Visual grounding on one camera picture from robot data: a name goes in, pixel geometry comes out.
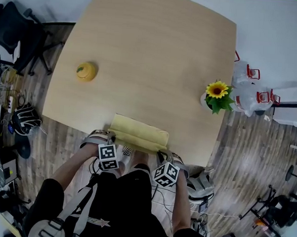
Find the yellow cloth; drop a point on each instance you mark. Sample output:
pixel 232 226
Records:
pixel 139 133

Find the black folding stand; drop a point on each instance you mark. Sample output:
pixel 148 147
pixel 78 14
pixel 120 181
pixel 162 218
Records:
pixel 281 211

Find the black white striped bag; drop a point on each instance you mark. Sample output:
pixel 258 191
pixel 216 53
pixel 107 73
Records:
pixel 26 118

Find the person's bare leg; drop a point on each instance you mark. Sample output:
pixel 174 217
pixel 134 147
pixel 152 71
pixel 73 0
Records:
pixel 125 169

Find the person's left forearm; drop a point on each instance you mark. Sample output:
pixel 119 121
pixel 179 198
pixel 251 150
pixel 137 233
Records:
pixel 73 163

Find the black office chair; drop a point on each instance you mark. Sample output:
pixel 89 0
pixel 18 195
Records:
pixel 10 24

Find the checkered shoe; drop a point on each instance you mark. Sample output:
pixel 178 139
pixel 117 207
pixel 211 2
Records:
pixel 127 151

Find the black round-base stool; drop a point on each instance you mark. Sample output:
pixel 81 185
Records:
pixel 290 173

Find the person's right forearm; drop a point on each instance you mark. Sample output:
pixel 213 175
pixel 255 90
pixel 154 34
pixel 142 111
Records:
pixel 183 206

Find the person's black clothing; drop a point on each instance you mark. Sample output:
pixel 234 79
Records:
pixel 122 204

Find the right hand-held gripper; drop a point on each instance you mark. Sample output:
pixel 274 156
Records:
pixel 166 175

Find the white power strip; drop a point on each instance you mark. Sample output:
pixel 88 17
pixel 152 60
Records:
pixel 10 103

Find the black round stand base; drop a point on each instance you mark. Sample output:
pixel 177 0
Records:
pixel 22 147

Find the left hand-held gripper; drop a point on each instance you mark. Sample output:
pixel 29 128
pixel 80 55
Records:
pixel 108 157

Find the grey box device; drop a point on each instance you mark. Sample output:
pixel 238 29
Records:
pixel 10 170

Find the grey white floor device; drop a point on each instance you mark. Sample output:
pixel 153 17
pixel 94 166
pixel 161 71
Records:
pixel 199 182

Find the small black screen device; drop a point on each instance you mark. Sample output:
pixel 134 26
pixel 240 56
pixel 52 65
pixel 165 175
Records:
pixel 203 205

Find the sunflower in white pot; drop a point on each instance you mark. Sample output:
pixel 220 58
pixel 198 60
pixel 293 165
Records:
pixel 217 93

